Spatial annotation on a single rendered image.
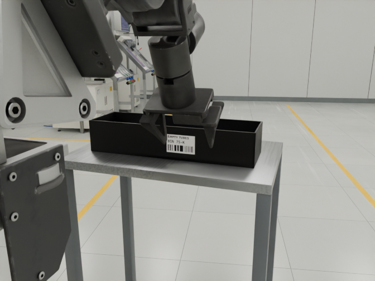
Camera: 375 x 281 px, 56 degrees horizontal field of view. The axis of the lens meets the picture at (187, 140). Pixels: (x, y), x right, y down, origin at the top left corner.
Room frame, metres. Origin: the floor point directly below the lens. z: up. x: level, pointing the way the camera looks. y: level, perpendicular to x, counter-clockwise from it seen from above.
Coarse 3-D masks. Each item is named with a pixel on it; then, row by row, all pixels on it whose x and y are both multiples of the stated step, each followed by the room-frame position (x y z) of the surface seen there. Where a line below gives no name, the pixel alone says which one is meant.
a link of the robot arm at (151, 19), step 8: (168, 0) 0.46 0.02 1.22; (176, 0) 0.47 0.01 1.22; (160, 8) 0.47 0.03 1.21; (168, 8) 0.47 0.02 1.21; (176, 8) 0.47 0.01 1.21; (136, 16) 0.48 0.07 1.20; (144, 16) 0.48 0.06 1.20; (152, 16) 0.48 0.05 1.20; (160, 16) 0.47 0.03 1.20; (168, 16) 0.47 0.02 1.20; (176, 16) 0.47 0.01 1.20; (136, 24) 0.50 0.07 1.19; (144, 24) 0.49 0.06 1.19; (152, 24) 0.49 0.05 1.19; (160, 24) 0.49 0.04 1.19; (168, 24) 0.49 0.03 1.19; (176, 24) 0.48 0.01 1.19
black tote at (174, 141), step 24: (96, 120) 1.17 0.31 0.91; (120, 120) 1.33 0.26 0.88; (168, 120) 1.27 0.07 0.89; (240, 120) 1.18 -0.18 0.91; (96, 144) 1.17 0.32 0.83; (120, 144) 1.14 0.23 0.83; (144, 144) 1.11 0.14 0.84; (168, 144) 1.09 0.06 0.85; (192, 144) 1.06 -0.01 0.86; (216, 144) 1.04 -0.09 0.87; (240, 144) 1.01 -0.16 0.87
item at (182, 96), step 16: (160, 80) 0.53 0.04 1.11; (176, 80) 0.52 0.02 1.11; (192, 80) 0.54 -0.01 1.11; (160, 96) 0.58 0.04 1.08; (176, 96) 0.53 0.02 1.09; (192, 96) 0.54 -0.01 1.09; (208, 96) 0.56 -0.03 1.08; (160, 112) 0.55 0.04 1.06; (176, 112) 0.54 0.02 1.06; (192, 112) 0.53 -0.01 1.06
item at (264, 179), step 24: (264, 144) 1.26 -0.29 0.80; (72, 168) 1.07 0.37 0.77; (96, 168) 1.04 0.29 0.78; (120, 168) 1.02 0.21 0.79; (144, 168) 1.00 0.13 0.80; (168, 168) 1.00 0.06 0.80; (192, 168) 1.00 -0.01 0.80; (216, 168) 1.00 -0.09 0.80; (240, 168) 1.00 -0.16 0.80; (264, 168) 1.00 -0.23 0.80; (72, 192) 1.10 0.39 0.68; (264, 192) 0.88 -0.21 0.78; (72, 216) 1.09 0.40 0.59; (264, 216) 0.88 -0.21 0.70; (72, 240) 1.08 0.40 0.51; (264, 240) 0.87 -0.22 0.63; (72, 264) 1.08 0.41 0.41; (264, 264) 0.87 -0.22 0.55
